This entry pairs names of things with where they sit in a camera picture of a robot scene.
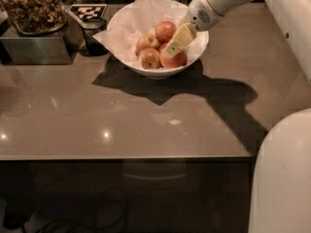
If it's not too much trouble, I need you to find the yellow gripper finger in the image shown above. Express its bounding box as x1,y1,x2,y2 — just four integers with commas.
161,22,197,58

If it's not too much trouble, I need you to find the dark glass cup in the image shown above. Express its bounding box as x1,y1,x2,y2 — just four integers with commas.
81,19,108,56

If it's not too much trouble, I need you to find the steel box stand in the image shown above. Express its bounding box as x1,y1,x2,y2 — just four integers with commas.
0,17,84,65

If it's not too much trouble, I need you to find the glass container of snacks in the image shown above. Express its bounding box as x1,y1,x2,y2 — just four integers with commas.
0,0,67,35

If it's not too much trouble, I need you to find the small hidden red apple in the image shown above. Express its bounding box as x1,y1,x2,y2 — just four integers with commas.
158,43,168,53

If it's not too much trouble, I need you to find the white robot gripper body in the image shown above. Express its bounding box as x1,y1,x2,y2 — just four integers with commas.
185,0,254,31

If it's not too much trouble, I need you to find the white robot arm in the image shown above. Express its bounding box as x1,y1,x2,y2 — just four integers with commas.
163,0,311,233

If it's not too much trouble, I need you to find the white ceramic bowl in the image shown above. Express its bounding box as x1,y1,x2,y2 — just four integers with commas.
106,0,210,80

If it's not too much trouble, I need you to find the white tissue paper liner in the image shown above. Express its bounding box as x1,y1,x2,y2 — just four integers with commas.
93,0,188,69

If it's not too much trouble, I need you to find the black white fiducial marker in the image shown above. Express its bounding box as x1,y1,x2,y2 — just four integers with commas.
70,4,107,21

